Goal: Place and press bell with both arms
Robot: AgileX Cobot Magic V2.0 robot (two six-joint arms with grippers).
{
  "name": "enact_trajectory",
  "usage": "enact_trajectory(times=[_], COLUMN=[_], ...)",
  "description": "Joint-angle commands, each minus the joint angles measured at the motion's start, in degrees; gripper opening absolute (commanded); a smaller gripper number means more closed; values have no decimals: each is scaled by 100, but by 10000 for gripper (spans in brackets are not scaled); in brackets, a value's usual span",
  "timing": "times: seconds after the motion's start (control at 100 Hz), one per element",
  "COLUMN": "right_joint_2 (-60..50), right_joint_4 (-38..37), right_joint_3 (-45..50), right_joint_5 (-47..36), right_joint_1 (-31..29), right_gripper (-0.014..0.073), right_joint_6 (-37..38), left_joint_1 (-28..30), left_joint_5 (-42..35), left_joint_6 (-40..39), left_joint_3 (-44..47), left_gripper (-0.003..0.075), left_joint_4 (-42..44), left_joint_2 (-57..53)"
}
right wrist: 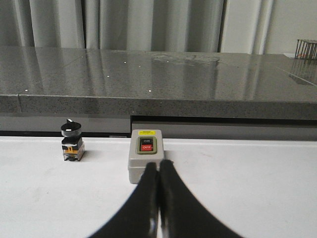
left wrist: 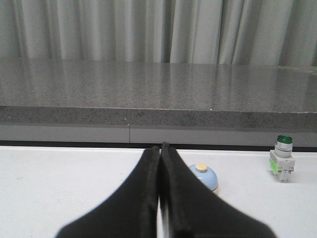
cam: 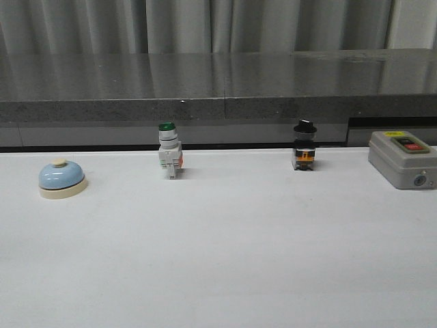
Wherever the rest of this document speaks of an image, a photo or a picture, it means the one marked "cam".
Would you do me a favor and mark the blue desk bell cream base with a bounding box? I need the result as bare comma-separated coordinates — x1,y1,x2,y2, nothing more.
38,159,88,200

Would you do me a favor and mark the grey stone counter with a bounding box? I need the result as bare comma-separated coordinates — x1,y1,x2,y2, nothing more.
1,49,436,152

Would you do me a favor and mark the grey curtain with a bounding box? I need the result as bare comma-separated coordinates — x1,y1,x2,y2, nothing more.
1,1,436,55

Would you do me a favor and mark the green push button switch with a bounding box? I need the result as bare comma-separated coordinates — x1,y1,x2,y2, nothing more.
158,122,183,179

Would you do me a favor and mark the black rotary selector switch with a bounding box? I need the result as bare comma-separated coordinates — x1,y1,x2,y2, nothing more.
292,120,317,171

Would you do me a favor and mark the grey on off switch box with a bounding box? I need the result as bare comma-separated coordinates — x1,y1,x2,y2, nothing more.
368,131,436,190

